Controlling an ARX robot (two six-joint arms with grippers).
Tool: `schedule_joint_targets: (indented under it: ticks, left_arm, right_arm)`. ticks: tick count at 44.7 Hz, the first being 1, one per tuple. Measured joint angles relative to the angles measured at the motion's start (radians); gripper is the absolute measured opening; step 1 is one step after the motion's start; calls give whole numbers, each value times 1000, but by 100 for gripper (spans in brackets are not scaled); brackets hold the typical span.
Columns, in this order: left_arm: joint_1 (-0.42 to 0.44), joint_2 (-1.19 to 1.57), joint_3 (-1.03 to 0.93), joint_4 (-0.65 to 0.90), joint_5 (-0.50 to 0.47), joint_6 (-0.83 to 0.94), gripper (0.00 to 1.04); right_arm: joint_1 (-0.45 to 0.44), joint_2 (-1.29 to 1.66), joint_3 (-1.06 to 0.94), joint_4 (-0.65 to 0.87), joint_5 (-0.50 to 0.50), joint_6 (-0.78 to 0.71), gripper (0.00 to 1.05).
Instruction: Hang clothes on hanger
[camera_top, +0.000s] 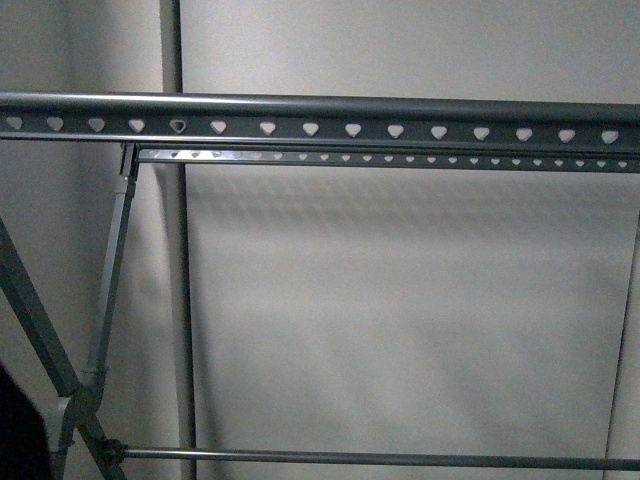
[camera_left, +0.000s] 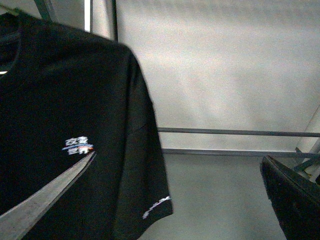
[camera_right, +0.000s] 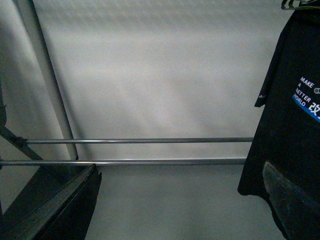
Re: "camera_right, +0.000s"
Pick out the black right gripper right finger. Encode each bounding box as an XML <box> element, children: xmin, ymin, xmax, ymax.
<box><xmin>262</xmin><ymin>161</ymin><xmax>320</xmax><ymax>240</ymax></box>

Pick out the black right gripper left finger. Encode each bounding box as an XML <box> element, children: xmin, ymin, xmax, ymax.
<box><xmin>0</xmin><ymin>164</ymin><xmax>102</xmax><ymax>240</ymax></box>

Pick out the black printed t-shirt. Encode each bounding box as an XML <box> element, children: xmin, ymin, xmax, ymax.
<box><xmin>237</xmin><ymin>6</ymin><xmax>320</xmax><ymax>240</ymax></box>

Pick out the black clothes hanger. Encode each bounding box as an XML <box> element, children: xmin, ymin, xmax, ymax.
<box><xmin>280</xmin><ymin>0</ymin><xmax>320</xmax><ymax>11</ymax></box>

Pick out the upper horizontal metal rack rod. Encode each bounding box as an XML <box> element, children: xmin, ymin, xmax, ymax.
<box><xmin>25</xmin><ymin>137</ymin><xmax>253</xmax><ymax>145</ymax></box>

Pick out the horizontal metal rack rod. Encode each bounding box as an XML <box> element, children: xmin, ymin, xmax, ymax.
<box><xmin>25</xmin><ymin>137</ymin><xmax>253</xmax><ymax>145</ymax></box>
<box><xmin>0</xmin><ymin>157</ymin><xmax>246</xmax><ymax>166</ymax></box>

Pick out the lower horizontal metal rack rod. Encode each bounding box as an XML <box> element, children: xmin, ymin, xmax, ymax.
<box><xmin>0</xmin><ymin>157</ymin><xmax>246</xmax><ymax>166</ymax></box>

